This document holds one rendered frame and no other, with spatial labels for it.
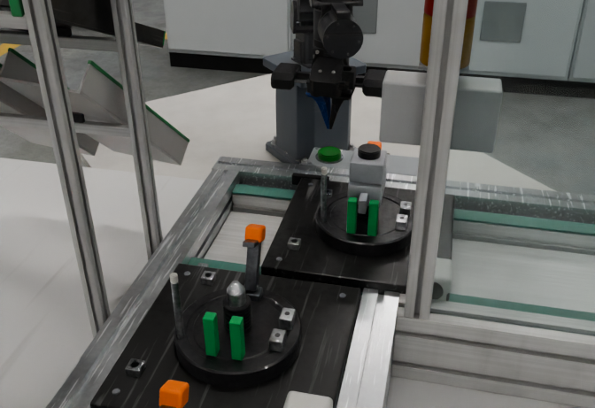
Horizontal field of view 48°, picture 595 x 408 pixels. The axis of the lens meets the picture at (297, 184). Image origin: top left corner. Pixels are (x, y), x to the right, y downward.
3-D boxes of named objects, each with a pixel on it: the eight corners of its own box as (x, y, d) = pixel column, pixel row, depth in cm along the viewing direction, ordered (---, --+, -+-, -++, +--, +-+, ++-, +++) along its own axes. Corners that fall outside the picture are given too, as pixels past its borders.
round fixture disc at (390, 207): (326, 196, 101) (326, 185, 100) (419, 206, 99) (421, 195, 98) (306, 249, 90) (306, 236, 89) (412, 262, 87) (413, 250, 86)
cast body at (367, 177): (354, 180, 94) (356, 135, 91) (385, 184, 94) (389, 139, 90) (344, 211, 87) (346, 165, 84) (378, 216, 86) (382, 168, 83)
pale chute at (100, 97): (112, 151, 111) (121, 127, 112) (181, 165, 107) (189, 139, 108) (-4, 79, 85) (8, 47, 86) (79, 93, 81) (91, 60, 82)
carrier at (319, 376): (180, 274, 88) (170, 193, 82) (360, 300, 84) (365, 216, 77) (91, 419, 68) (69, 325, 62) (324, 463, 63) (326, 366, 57)
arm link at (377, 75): (278, 27, 108) (268, 39, 103) (394, 34, 105) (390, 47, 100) (279, 75, 112) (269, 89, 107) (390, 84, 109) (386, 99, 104)
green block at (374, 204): (368, 230, 90) (370, 198, 87) (377, 231, 90) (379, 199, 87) (367, 235, 89) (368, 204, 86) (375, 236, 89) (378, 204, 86)
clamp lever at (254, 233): (245, 286, 79) (250, 222, 78) (261, 288, 78) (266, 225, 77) (235, 295, 75) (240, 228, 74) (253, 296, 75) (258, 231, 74)
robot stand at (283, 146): (322, 133, 146) (323, 43, 136) (363, 158, 135) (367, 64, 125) (264, 149, 139) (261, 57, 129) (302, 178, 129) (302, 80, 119)
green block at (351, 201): (347, 227, 90) (349, 196, 88) (356, 229, 90) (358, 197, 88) (346, 233, 89) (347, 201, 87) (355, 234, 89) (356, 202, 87)
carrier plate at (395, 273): (301, 188, 108) (301, 176, 107) (453, 204, 103) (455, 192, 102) (260, 278, 87) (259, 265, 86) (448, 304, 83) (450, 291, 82)
